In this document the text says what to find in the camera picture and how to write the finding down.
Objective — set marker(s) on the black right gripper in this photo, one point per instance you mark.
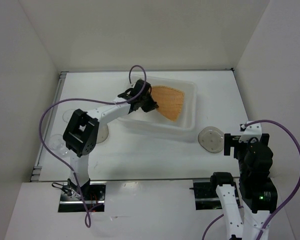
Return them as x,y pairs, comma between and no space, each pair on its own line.
231,140

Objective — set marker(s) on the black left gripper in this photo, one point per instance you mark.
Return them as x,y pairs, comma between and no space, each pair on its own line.
152,105

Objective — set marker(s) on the clear glass dish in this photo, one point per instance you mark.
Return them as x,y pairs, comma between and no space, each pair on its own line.
103,133
211,139

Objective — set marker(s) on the orange woven triangular plate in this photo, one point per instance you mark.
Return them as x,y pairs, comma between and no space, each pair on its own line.
170,101

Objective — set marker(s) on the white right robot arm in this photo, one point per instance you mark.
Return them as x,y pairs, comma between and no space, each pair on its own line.
258,193

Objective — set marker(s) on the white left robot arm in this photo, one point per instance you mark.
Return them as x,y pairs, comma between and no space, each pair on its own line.
82,130

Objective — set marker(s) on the translucent white plastic bin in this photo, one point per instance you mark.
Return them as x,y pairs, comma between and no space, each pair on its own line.
154,122

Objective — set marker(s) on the clear plastic cup rear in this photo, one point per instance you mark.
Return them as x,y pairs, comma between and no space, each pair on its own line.
67,115

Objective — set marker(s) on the clear plastic cup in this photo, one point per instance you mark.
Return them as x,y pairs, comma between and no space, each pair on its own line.
57,145
67,115

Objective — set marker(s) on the clear plastic cup front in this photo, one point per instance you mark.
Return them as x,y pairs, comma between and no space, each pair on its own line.
57,145

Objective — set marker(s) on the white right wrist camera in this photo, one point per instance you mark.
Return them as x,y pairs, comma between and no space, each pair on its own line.
251,133

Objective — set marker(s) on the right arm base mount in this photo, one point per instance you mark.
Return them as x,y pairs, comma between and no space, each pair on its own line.
205,196

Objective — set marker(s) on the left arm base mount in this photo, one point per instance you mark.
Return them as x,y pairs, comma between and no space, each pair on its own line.
70,202

